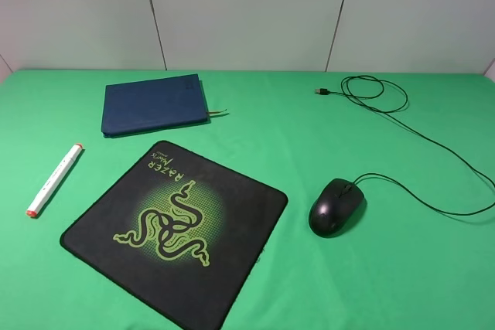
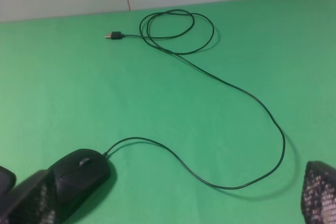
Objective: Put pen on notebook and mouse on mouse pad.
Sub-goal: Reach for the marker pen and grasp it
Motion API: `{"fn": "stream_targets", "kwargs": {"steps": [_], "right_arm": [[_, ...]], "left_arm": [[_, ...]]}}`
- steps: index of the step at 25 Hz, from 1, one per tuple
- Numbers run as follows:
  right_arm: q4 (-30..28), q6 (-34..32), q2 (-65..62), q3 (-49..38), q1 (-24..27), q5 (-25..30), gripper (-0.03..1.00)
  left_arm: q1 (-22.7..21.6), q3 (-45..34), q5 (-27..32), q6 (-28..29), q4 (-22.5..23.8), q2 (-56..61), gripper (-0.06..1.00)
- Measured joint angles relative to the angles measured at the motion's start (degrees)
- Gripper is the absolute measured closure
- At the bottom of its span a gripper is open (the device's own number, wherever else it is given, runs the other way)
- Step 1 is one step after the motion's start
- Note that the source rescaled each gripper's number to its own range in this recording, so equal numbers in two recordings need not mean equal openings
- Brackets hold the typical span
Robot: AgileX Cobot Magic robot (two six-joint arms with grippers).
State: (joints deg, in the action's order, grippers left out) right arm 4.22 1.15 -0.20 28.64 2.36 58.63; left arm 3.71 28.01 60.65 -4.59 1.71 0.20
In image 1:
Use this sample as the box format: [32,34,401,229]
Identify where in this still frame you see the black computer mouse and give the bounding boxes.
[308,179,365,238]

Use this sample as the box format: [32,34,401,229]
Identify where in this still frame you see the white marker pen orange caps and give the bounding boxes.
[26,143,84,218]

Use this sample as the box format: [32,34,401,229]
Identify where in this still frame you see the blue hardcover notebook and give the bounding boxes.
[101,74,227,138]

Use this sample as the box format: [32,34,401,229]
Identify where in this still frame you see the black green logo mouse pad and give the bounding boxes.
[60,141,288,329]

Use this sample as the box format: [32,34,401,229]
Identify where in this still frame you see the green table cloth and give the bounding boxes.
[1,70,494,329]

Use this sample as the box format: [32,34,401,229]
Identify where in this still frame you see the black mouse usb cable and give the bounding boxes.
[313,75,495,216]

